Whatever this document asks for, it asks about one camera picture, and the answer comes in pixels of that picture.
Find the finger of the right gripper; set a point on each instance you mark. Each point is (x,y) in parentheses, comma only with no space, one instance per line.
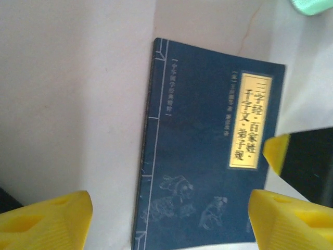
(307,161)

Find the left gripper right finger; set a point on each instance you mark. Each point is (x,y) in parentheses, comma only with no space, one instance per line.
(291,226)

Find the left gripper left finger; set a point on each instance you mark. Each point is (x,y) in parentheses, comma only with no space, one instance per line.
(46,224)

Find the dark blue Chinese book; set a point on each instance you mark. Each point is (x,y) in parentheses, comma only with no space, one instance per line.
(197,130)

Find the mint green pencil case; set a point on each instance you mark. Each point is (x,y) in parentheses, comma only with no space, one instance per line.
(314,5)

